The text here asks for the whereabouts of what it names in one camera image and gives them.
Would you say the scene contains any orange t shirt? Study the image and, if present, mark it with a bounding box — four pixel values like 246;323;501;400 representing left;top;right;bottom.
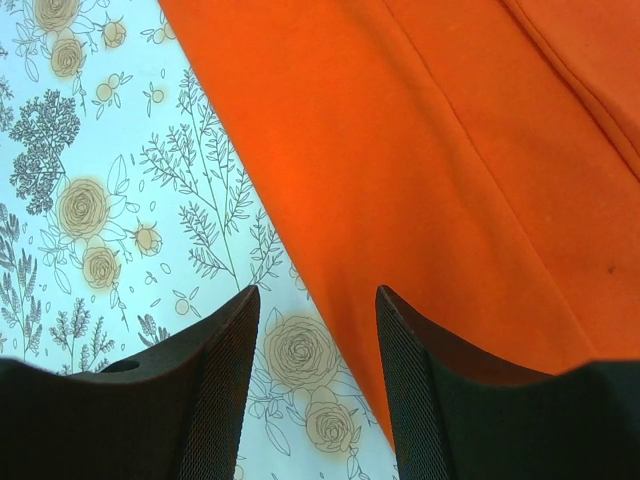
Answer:
162;1;639;431

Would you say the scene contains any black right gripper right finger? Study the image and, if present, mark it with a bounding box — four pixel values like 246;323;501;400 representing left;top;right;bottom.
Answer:
376;286;639;480

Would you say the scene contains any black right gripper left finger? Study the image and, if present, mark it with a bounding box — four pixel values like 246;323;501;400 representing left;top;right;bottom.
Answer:
1;286;260;480

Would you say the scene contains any floral patterned table mat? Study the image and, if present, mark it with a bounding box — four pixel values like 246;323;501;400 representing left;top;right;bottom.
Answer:
1;1;397;479

